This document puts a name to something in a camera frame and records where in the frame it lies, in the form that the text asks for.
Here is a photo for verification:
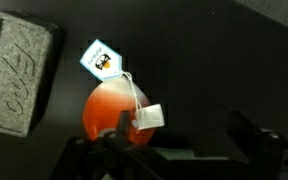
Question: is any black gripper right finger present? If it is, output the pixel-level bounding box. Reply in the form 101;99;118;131
226;109;286;163

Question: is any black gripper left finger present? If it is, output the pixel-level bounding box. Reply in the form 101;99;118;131
104;110;134;152

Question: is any red radish plush toy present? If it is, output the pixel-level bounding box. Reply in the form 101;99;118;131
79;38;196;160

